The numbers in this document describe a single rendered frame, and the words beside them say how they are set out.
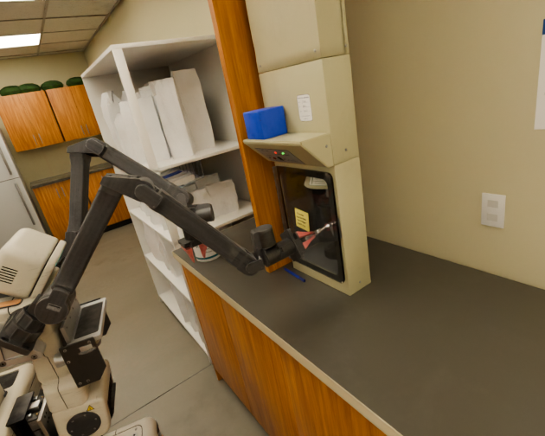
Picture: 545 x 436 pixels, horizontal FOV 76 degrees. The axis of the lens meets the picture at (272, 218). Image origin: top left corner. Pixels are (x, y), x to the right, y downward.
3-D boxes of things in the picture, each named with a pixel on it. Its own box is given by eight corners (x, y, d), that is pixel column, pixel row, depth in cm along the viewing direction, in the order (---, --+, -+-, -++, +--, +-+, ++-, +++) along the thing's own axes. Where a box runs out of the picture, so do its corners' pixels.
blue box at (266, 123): (271, 132, 124) (266, 106, 121) (288, 132, 116) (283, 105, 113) (247, 139, 120) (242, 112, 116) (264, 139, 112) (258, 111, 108)
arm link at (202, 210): (182, 195, 135) (175, 194, 127) (210, 190, 135) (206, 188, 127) (187, 226, 135) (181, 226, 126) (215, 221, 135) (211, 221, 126)
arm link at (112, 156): (98, 154, 137) (82, 148, 127) (105, 142, 138) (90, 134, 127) (189, 209, 136) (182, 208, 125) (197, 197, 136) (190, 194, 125)
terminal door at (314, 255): (291, 258, 145) (275, 164, 130) (345, 284, 120) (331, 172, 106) (291, 259, 144) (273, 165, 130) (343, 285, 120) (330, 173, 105)
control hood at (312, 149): (273, 159, 131) (268, 132, 127) (335, 165, 105) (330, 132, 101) (247, 167, 125) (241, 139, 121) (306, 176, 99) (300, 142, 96)
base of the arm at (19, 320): (8, 317, 96) (-8, 343, 85) (26, 294, 96) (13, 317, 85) (39, 330, 100) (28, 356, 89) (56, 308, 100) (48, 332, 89)
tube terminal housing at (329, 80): (335, 245, 159) (311, 65, 132) (395, 266, 134) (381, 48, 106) (292, 267, 147) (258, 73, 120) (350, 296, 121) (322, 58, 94)
